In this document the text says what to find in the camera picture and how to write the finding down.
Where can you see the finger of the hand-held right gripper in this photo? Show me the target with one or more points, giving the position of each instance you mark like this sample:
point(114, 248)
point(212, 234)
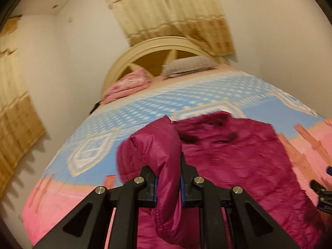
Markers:
point(329, 170)
point(323, 188)

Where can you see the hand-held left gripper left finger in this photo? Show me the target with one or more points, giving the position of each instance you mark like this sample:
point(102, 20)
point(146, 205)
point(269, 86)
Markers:
point(154, 189)

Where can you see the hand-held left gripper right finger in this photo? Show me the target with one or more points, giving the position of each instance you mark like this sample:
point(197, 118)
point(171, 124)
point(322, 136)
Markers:
point(182, 188)

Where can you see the magenta down jacket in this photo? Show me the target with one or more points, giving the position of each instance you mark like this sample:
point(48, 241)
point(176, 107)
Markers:
point(233, 160)

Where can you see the bed with blue-pink bedspread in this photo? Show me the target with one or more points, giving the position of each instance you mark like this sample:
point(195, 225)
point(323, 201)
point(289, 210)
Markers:
point(155, 103)

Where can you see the folded pink floral quilt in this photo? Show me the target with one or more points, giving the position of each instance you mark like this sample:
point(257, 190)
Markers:
point(127, 85)

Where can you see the striped pillow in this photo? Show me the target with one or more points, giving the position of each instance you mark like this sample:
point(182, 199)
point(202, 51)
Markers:
point(186, 66)

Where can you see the cream wooden bed headboard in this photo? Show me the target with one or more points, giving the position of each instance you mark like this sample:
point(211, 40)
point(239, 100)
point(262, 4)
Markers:
point(155, 46)

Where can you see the beige patterned curtain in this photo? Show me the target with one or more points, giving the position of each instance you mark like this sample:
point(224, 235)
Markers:
point(15, 109)
point(168, 10)

